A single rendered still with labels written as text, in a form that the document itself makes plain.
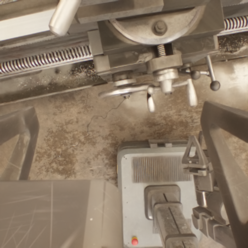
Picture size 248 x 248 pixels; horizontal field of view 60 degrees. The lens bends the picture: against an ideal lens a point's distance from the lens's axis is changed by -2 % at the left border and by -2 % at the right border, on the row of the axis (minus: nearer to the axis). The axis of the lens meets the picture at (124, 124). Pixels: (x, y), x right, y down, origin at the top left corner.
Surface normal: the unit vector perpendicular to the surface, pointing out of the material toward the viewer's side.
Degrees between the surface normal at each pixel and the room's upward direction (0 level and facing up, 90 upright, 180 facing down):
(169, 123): 0
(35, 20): 36
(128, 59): 0
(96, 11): 0
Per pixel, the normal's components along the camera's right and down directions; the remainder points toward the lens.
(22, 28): 0.12, 0.66
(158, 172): 0.01, 0.11
